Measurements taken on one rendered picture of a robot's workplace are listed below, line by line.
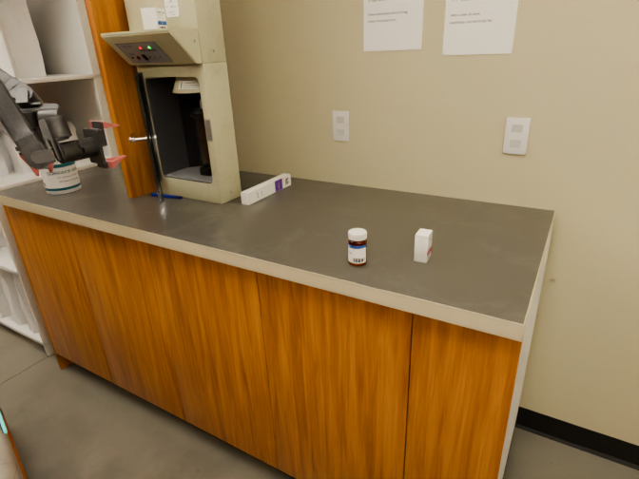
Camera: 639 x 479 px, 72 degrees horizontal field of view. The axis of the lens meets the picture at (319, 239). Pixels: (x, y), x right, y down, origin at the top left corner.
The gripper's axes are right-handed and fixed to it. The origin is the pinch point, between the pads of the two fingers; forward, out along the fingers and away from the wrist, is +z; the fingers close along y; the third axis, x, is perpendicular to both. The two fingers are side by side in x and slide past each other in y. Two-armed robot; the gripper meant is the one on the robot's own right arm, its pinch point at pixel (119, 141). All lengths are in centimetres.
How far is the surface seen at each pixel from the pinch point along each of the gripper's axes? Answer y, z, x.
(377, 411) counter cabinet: -66, -4, -91
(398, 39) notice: 26, 65, -67
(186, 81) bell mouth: 16.0, 25.3, -6.9
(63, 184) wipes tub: -22, 6, 51
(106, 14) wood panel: 37.6, 18.0, 18.4
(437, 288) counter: -26, -1, -104
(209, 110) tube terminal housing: 7.0, 22.4, -18.4
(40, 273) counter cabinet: -61, -4, 70
